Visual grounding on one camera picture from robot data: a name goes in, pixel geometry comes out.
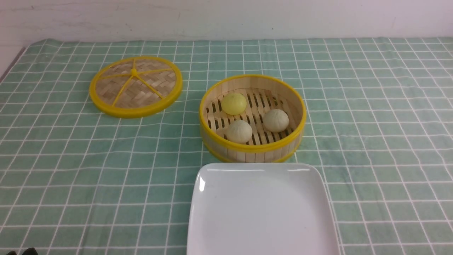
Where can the white steamed bun front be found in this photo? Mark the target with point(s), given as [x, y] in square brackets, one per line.
[239, 131]

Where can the white steamed bun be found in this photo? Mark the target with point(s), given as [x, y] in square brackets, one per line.
[239, 131]
[276, 120]

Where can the yellow steamed bun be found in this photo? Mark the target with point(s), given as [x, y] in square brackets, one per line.
[233, 103]

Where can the white square plate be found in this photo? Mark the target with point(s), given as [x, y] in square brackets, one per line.
[260, 209]

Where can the yellow-rimmed bamboo steamer basket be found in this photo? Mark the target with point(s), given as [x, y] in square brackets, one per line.
[262, 93]

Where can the yellow-rimmed bamboo steamer lid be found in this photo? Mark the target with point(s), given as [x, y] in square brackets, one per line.
[136, 87]

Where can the green checkered tablecloth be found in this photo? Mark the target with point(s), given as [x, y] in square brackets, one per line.
[379, 130]

